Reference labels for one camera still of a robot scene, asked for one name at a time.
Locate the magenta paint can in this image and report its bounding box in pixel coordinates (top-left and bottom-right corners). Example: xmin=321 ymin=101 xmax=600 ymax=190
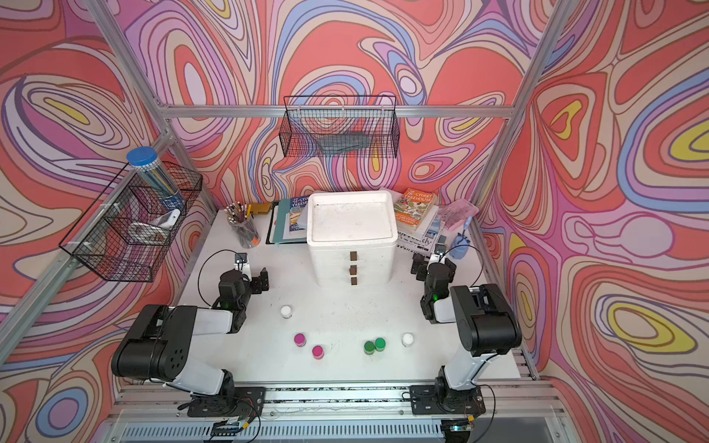
xmin=294 ymin=333 xmax=306 ymax=347
xmin=311 ymin=345 xmax=324 ymax=360

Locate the white drawer cabinet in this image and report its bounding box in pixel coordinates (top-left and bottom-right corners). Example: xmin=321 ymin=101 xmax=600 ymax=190
xmin=306 ymin=190 xmax=398 ymax=288

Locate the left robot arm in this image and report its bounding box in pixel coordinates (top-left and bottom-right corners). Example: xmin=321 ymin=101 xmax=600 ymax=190
xmin=111 ymin=269 xmax=270 ymax=397

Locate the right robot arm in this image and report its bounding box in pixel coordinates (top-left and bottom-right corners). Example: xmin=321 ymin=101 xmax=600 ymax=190
xmin=411 ymin=254 xmax=523 ymax=393

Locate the green paint can right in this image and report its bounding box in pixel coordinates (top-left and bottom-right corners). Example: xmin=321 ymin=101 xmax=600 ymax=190
xmin=374 ymin=337 xmax=387 ymax=352

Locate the green paint can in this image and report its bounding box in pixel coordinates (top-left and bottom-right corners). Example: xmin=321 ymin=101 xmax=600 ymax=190
xmin=364 ymin=341 xmax=378 ymax=356
xmin=374 ymin=337 xmax=387 ymax=352

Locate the green paint can left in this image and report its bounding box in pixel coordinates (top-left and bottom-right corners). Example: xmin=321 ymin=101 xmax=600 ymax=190
xmin=364 ymin=341 xmax=378 ymax=356

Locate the blue desk lamp base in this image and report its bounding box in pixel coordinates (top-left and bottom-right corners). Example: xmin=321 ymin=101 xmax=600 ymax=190
xmin=448 ymin=233 xmax=471 ymax=260

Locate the orange treehouse book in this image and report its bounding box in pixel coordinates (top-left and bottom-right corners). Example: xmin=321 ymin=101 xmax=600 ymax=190
xmin=393 ymin=188 xmax=438 ymax=229

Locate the pink plastic case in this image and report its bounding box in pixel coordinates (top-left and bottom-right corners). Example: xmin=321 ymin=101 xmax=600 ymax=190
xmin=439 ymin=199 xmax=479 ymax=231

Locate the teal folder with book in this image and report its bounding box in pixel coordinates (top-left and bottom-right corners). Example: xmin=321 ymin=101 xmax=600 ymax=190
xmin=266 ymin=196 xmax=308 ymax=245

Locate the pencil cup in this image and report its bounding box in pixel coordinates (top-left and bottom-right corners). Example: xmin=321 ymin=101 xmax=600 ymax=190
xmin=225 ymin=202 xmax=260 ymax=248

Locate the white object in basket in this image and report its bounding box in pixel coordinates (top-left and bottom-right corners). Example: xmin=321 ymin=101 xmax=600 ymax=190
xmin=150 ymin=209 xmax=181 ymax=230

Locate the blue lid pencil tube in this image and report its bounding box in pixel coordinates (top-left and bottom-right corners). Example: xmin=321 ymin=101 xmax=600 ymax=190
xmin=127 ymin=147 xmax=185 ymax=210

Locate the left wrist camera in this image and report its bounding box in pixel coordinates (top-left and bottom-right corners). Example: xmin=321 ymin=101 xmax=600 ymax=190
xmin=234 ymin=252 xmax=252 ymax=280

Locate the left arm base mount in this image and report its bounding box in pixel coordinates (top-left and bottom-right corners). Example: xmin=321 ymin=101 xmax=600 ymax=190
xmin=182 ymin=387 xmax=266 ymax=419

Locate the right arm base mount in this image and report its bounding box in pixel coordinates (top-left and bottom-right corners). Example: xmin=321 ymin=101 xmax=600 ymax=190
xmin=404 ymin=385 xmax=487 ymax=417

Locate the black wire basket left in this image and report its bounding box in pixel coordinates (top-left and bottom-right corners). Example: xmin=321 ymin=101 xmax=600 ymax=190
xmin=59 ymin=162 xmax=203 ymax=282

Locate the black wire basket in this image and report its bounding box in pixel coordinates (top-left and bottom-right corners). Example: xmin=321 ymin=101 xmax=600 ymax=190
xmin=59 ymin=162 xmax=203 ymax=282
xmin=279 ymin=93 xmax=401 ymax=159

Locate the black wire basket back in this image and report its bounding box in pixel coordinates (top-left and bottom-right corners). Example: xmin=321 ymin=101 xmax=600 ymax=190
xmin=279 ymin=93 xmax=401 ymax=159

